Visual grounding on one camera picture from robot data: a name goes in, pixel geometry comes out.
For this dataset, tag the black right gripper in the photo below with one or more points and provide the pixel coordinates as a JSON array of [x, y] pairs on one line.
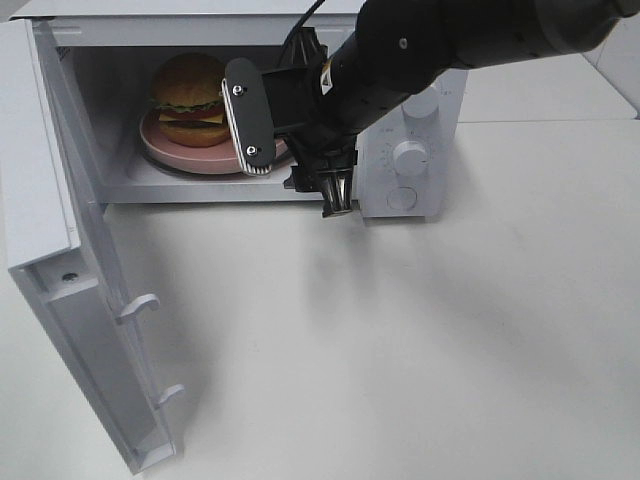
[[347, 93]]

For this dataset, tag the pink round plate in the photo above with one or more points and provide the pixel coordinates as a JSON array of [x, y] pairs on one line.
[[219, 159]]

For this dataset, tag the burger with lettuce and cheese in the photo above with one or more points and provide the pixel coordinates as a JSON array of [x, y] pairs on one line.
[[186, 92]]

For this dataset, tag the white microwave door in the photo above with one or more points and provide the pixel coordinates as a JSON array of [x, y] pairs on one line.
[[60, 252]]

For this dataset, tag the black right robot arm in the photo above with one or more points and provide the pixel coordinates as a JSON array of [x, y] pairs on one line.
[[397, 50]]

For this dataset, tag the lower white microwave knob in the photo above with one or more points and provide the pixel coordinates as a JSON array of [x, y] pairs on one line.
[[410, 158]]

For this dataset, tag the white microwave knob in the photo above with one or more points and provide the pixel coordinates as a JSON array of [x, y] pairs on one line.
[[410, 158], [424, 104]]

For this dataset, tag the upper white microwave knob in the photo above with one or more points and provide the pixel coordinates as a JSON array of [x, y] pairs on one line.
[[424, 104]]

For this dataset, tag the white microwave oven body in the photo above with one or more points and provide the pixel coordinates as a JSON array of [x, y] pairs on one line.
[[109, 51]]

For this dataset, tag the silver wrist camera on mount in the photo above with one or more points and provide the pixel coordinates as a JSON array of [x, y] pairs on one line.
[[261, 107]]

